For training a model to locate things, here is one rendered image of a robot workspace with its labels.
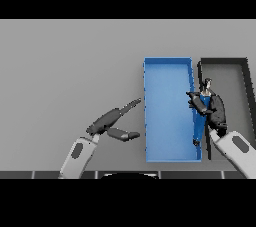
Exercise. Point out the blue pipe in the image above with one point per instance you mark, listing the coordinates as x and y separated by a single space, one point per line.
202 120

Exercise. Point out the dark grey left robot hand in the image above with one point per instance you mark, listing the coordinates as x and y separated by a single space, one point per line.
106 120

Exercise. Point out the dark strip with pale lines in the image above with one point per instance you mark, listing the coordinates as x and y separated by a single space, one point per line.
133 174

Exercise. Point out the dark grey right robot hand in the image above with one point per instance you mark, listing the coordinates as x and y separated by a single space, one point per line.
216 108

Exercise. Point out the dark grey bin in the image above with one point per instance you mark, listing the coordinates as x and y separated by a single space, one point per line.
233 101

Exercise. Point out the blue bin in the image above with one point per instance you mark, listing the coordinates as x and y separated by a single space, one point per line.
168 111

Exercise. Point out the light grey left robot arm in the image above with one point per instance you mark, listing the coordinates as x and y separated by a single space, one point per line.
78 155

